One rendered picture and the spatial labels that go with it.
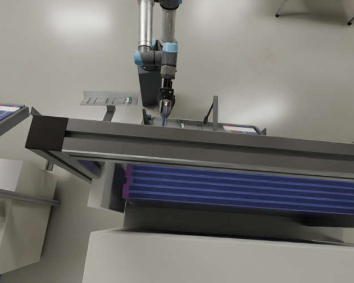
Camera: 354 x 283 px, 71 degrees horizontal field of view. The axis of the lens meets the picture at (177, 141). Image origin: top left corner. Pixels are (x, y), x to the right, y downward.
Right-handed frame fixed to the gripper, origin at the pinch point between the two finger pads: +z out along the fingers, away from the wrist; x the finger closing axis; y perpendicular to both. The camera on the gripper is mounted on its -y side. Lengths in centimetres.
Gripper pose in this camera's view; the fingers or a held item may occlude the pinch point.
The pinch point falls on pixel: (164, 115)
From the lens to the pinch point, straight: 129.0
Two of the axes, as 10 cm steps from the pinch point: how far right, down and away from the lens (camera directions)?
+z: -0.9, 9.8, 1.7
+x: 10.0, 0.9, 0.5
